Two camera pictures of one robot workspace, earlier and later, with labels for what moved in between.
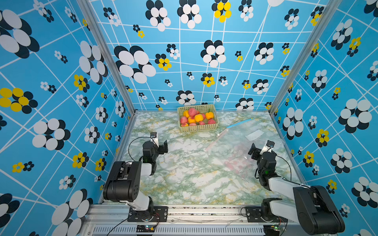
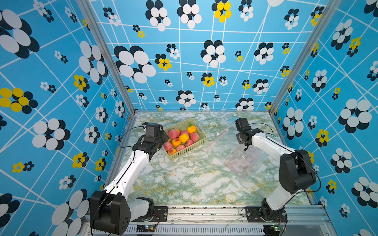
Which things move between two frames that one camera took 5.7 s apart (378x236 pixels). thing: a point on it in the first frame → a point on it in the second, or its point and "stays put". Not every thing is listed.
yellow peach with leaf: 209,115 → 191,129
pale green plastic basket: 203,109 → 183,126
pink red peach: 192,111 → 173,133
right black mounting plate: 253,215 stays put
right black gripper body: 256,156 → 238,138
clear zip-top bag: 231,148 stays put
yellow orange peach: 198,117 → 184,137
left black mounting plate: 155,214 stays put
